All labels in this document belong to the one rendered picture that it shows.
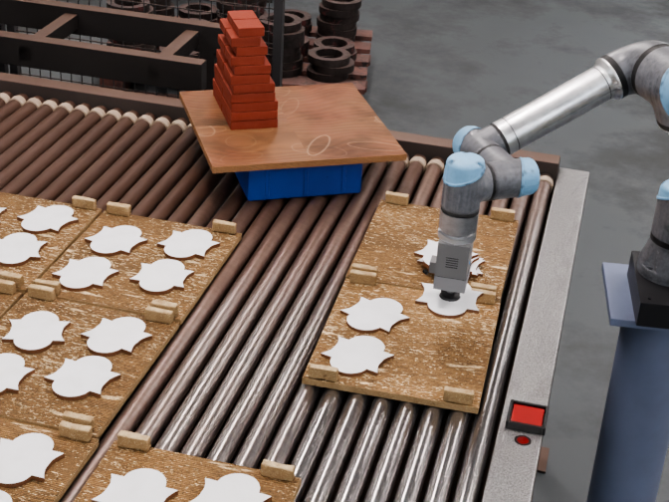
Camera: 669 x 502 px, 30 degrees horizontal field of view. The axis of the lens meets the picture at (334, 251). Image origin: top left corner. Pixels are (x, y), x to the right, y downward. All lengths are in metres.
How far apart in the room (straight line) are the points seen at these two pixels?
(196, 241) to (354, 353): 0.57
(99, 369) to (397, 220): 0.94
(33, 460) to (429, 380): 0.78
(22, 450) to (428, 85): 4.59
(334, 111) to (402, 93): 3.03
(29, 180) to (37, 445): 1.17
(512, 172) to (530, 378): 0.43
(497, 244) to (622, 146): 3.13
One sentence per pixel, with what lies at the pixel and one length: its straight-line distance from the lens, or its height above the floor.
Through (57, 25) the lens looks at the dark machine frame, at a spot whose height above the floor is 1.00.
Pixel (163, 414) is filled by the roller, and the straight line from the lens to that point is 2.40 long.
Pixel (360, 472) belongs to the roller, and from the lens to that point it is 2.27.
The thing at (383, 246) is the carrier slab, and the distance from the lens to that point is 2.95.
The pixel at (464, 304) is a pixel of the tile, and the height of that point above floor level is 1.06.
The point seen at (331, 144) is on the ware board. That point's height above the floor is 1.04.
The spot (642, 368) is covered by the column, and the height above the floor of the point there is 0.71.
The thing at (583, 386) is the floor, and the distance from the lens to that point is 4.24.
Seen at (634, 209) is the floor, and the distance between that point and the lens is 5.49.
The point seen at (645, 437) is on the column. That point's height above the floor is 0.51.
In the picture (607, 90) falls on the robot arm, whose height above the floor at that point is 1.43.
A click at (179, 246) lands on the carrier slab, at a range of 2.89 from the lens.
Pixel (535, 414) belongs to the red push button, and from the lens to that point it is 2.45.
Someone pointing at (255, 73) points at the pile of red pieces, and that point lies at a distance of 3.23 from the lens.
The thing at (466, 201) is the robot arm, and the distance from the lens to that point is 2.39.
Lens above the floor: 2.33
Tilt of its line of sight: 29 degrees down
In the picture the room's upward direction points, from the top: 3 degrees clockwise
